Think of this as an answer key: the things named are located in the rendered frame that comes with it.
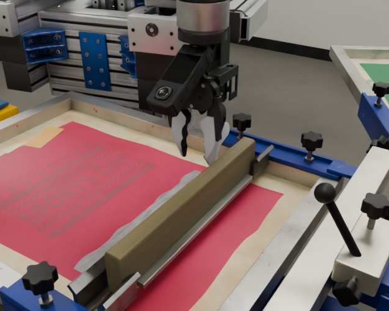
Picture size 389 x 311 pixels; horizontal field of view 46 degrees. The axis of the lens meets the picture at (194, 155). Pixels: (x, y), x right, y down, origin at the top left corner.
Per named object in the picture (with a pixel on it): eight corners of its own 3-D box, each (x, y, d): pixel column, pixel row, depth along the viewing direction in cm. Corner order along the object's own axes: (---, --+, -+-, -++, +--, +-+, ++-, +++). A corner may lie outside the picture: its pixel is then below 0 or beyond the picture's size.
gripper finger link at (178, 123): (199, 145, 80) (209, 99, 75) (180, 160, 76) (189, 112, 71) (185, 137, 82) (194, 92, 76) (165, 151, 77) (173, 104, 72)
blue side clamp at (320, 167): (207, 160, 108) (208, 133, 104) (218, 150, 111) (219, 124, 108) (333, 202, 94) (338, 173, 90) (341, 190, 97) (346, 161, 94)
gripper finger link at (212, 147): (239, 154, 77) (232, 101, 73) (221, 170, 72) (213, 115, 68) (223, 152, 78) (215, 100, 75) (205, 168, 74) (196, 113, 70)
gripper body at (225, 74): (238, 100, 74) (242, 24, 68) (210, 120, 68) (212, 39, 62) (198, 91, 78) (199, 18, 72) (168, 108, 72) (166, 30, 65)
